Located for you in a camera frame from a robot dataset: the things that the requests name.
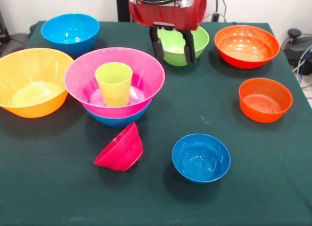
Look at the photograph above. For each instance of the large orange plastic bowl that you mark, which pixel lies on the large orange plastic bowl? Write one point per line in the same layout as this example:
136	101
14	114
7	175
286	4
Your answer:
31	84

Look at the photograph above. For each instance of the wide red-orange plastic bowl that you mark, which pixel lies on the wide red-orange plastic bowl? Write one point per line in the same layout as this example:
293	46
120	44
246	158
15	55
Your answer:
246	45

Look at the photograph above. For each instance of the small crimson red bowl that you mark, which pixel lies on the small crimson red bowl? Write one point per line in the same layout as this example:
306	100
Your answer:
122	150

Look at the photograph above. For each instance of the lime green plastic bowl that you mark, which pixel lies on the lime green plastic bowl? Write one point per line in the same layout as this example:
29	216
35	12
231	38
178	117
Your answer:
175	47

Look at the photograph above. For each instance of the black pedestal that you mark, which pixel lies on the black pedestal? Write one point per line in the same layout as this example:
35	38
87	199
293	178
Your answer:
123	6

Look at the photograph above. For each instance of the large pink plastic bowl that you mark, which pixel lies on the large pink plastic bowl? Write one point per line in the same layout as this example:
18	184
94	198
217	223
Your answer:
83	84

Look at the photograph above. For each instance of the dark grey floor equipment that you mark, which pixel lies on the dark grey floor equipment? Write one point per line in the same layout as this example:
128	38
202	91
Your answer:
14	43

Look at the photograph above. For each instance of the black round floor stand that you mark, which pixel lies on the black round floor stand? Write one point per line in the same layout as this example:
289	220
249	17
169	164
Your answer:
296	47

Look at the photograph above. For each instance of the dark green tablecloth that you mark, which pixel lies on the dark green tablecloth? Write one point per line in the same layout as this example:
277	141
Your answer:
170	206

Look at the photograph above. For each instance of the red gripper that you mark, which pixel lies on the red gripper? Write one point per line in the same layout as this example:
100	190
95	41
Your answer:
168	14

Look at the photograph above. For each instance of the small red-orange plastic bowl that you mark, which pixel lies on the small red-orange plastic bowl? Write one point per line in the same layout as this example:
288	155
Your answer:
265	101

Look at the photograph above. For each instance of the small dark blue bowl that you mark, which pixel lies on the small dark blue bowl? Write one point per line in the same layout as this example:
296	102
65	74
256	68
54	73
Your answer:
201	160

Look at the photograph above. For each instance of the light blue plastic bowl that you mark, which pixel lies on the light blue plastic bowl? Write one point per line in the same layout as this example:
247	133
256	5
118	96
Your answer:
117	119
69	28

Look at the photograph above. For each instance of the lime green plastic cup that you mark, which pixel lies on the lime green plastic cup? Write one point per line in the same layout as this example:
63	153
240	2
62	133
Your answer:
114	89

